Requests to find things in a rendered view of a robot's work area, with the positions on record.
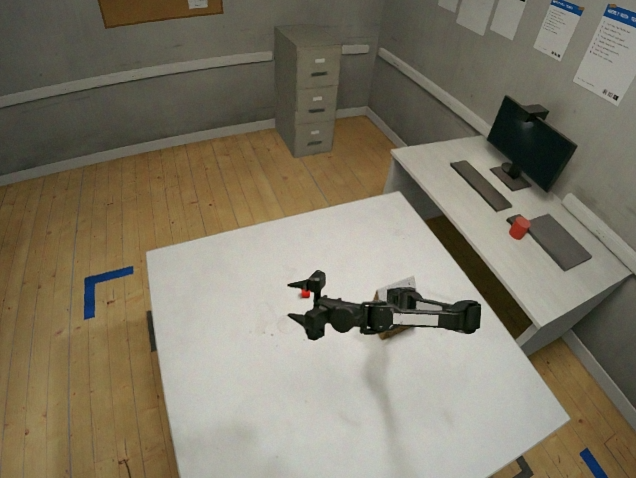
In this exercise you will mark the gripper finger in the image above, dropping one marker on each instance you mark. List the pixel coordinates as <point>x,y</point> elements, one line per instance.
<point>299,318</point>
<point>299,285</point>

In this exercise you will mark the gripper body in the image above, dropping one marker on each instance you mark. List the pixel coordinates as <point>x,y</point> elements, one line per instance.
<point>316,282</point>

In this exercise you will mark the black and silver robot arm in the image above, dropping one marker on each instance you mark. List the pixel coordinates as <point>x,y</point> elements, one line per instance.
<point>385,316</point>

